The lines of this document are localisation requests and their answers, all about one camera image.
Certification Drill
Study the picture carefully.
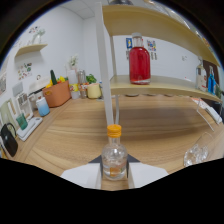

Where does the orange cap small bottle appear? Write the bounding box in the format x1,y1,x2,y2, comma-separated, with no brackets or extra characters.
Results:
101,124,129,181

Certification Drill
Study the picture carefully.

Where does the blue liquid bottle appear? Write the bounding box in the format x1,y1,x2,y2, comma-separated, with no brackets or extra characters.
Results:
207,65,217,95

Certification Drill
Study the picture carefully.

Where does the blue and white cup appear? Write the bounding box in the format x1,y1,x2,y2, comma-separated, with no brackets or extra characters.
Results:
35,96,51,117

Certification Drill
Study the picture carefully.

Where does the green cup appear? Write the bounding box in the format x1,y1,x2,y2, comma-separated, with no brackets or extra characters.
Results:
15,113,29,131

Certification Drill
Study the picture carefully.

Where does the yellow cup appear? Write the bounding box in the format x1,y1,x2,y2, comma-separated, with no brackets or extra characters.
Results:
86,82,102,100

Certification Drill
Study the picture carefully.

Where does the clear glass with ice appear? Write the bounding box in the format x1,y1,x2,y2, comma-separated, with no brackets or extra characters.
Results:
183,132,214,168

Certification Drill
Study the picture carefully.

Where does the white tray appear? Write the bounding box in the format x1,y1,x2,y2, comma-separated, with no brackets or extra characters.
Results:
16,116,44,142

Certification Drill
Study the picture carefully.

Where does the black bag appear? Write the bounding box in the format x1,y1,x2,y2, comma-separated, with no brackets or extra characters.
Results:
0,122,19,158

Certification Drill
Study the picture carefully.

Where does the orange storage basket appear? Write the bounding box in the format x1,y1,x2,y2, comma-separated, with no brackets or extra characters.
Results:
42,79,72,108

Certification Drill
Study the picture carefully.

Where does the two-tier wooden shelf rack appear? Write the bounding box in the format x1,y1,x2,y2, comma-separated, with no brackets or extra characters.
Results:
94,3,224,134

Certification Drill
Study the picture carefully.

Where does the white notebook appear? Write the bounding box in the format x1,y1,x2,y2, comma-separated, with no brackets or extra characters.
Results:
199,99,224,125

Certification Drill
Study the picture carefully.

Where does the green plant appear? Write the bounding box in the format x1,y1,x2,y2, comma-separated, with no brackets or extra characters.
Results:
85,73,98,84

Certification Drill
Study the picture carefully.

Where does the red liquid glass bottle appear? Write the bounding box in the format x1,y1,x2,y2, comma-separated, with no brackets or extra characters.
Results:
128,32,152,85

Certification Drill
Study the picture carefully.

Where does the wooden wall shelf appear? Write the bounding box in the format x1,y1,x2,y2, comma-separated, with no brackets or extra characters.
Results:
14,43,48,57

